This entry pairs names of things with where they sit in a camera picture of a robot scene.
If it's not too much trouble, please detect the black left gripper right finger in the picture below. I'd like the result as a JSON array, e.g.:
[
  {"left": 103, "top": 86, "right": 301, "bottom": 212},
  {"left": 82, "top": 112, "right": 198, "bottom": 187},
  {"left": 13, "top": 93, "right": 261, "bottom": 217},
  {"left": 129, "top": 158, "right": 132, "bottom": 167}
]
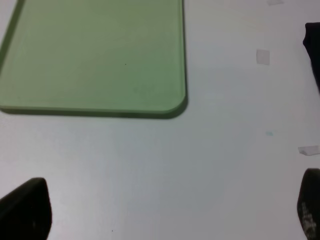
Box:
[{"left": 297, "top": 168, "right": 320, "bottom": 240}]

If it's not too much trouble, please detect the white tape piece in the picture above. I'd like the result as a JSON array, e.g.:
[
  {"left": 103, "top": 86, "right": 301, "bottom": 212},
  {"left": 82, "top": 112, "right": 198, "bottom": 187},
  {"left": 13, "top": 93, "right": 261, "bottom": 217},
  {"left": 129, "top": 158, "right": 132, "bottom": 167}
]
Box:
[
  {"left": 298, "top": 145, "right": 320, "bottom": 156},
  {"left": 256, "top": 49, "right": 270, "bottom": 66},
  {"left": 266, "top": 0, "right": 284, "bottom": 6}
]

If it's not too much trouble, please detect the light green plastic tray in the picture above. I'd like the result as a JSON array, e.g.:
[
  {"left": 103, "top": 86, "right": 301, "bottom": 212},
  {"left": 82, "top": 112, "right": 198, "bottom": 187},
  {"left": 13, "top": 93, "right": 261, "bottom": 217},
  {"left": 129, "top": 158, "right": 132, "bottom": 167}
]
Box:
[{"left": 0, "top": 0, "right": 187, "bottom": 118}]

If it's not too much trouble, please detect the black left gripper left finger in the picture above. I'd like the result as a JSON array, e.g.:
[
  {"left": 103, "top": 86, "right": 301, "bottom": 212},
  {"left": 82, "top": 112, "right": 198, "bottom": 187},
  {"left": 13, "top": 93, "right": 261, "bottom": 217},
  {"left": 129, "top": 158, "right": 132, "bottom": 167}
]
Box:
[{"left": 0, "top": 177, "right": 52, "bottom": 240}]

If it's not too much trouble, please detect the black short sleeve t-shirt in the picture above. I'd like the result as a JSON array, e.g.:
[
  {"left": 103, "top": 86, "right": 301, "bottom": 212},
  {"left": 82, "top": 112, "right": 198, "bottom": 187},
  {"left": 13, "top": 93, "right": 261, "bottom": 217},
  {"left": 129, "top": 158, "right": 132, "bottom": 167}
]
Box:
[{"left": 302, "top": 22, "right": 320, "bottom": 91}]

